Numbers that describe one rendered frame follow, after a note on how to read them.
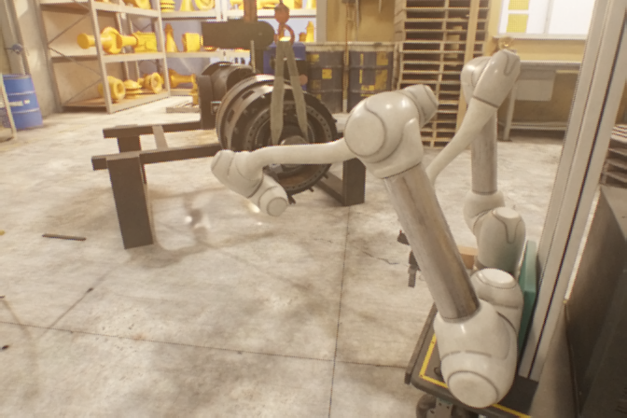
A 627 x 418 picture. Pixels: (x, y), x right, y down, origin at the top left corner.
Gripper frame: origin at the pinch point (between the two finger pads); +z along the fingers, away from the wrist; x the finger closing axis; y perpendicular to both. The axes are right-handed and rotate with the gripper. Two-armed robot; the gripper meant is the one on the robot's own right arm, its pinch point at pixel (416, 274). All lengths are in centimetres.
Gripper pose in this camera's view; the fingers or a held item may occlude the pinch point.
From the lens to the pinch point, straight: 167.7
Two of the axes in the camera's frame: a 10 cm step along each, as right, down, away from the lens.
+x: 4.9, -3.1, 8.2
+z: 0.0, 9.4, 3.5
